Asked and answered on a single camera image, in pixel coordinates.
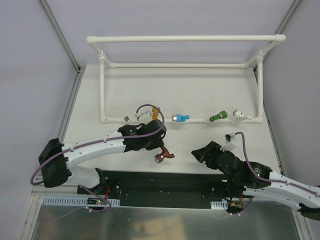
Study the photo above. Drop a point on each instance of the white PVC pipe frame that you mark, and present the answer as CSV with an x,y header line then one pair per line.
x,y
104,62

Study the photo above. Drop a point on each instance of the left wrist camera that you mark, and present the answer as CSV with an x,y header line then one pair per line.
x,y
143,114

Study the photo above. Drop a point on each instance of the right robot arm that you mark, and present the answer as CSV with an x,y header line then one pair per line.
x,y
249,178

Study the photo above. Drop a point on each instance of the white cable duct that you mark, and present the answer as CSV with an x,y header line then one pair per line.
x,y
73,201
219,205

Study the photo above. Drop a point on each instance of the aluminium frame post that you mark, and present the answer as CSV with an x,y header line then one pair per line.
x,y
59,34
294,6

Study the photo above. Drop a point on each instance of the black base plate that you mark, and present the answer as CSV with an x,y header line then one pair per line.
x,y
165,190

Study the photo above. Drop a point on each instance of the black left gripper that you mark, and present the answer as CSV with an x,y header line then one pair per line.
x,y
157,135

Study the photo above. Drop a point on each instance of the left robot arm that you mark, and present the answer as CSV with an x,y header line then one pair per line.
x,y
60,162

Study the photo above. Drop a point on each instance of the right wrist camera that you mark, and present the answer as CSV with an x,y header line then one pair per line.
x,y
230,142

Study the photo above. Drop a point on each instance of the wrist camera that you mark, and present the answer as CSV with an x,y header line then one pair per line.
x,y
143,114
230,142

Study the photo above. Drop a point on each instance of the white water faucet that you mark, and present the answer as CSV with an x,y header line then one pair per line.
x,y
239,117

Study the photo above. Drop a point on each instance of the blue water faucet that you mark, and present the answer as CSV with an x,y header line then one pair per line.
x,y
178,118

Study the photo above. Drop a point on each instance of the left white cable duct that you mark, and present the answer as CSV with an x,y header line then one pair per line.
x,y
73,201

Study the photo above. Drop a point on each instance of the right white cable duct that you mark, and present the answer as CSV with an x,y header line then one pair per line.
x,y
219,205

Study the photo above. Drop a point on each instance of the brown water faucet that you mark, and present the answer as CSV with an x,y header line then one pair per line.
x,y
165,154

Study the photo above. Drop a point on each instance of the left aluminium frame post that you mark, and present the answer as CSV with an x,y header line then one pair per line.
x,y
59,34

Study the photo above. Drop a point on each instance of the orange water faucet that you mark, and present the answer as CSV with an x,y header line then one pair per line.
x,y
155,112

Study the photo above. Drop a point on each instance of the green water faucet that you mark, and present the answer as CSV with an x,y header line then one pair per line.
x,y
219,116

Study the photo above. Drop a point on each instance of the right aluminium frame post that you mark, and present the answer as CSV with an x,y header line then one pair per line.
x,y
294,6

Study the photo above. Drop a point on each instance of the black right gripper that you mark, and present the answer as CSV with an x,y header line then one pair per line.
x,y
210,157

